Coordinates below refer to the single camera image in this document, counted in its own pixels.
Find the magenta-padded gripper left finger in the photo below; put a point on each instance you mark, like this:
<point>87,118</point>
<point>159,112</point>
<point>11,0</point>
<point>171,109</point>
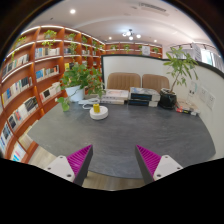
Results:
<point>61,166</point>

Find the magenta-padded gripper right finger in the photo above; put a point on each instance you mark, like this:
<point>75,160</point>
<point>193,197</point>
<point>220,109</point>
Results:
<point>165,166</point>

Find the yellow charger block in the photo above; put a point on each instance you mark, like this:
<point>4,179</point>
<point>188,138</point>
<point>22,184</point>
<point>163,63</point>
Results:
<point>96,108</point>

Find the stack of beige books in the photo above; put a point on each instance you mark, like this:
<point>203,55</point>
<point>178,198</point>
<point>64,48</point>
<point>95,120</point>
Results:
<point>186,107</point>

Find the round white power strip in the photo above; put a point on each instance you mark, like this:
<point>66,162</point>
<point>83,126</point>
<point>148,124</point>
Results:
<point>99,115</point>

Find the money tree in black pot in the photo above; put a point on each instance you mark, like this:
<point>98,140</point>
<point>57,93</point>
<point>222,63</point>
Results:
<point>167,99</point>

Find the stack of dark books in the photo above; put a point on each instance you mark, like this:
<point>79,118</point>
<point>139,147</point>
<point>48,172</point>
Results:
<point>144,94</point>

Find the pothos plant in white pot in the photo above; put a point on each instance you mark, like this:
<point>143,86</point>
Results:
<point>75,92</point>

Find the tan upholstered chair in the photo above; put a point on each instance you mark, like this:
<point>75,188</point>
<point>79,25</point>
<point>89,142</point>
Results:
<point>155,82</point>
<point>123,81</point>

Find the stack of white books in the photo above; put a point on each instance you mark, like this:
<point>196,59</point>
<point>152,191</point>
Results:
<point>115,95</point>

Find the orange wooden bookshelf unit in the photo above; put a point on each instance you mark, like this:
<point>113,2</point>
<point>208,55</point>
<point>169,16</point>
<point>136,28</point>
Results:
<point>30,76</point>

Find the white partition with black rim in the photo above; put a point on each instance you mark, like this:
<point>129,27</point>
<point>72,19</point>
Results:
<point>133,65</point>

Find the white curtain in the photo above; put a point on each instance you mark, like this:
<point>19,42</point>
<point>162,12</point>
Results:
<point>218,62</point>

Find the white standing banner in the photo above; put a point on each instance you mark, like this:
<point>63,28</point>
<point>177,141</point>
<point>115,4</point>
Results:
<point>196,52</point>

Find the multi-bulb ceiling lamp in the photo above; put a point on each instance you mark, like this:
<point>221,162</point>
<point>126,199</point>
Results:
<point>130,35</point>

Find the recessed ceiling lights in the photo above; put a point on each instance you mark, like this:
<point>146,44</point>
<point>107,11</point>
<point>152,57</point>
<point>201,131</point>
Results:
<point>72,11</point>

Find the ceiling air conditioner vent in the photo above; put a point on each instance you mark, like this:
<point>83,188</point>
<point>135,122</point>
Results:
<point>153,8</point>

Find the white wall socket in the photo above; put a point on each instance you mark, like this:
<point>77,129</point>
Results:
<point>203,94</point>
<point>211,100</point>

